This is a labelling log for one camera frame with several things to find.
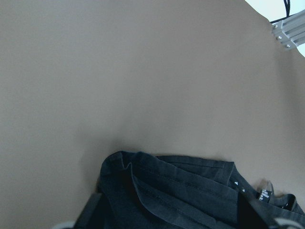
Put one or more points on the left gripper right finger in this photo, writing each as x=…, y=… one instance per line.
x=252, y=216

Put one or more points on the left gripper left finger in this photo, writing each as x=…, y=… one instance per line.
x=89, y=217

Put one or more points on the black graphic t-shirt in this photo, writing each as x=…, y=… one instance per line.
x=143, y=191

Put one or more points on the aluminium frame post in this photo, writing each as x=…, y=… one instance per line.
x=290, y=32

